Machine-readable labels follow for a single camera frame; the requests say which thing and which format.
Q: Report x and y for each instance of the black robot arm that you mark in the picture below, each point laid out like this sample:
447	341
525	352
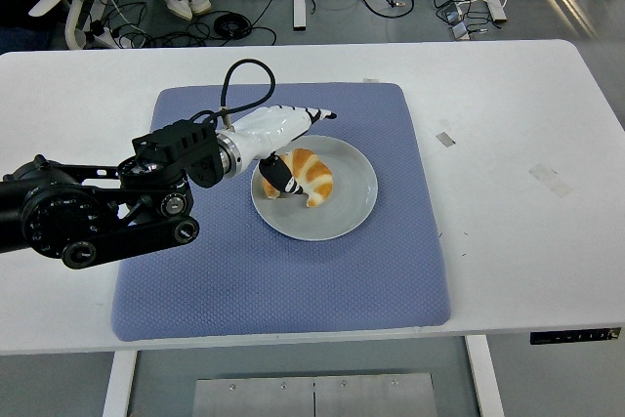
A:
166	146

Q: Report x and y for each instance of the pale grey round plate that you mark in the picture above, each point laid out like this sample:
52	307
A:
344	212

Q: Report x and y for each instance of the grey power adapter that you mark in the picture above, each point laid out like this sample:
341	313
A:
461	32

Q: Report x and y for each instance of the small grey tape strip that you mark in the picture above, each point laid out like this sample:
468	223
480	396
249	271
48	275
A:
445	139

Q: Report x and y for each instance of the white table leg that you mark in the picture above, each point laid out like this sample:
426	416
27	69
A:
119	383
486	378

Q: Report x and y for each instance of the blue quilted mat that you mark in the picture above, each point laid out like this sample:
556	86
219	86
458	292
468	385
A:
220	290

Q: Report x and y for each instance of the orange striped croissant bread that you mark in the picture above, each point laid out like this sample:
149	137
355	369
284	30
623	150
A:
317	178

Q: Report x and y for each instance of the tiny clear tape piece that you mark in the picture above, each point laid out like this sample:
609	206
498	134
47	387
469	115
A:
371	80

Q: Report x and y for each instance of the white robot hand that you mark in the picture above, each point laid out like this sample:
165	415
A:
266	129

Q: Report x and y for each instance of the large clear tape strip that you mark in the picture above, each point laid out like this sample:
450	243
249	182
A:
551	180

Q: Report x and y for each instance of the black table control panel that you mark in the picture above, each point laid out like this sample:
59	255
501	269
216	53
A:
571	337

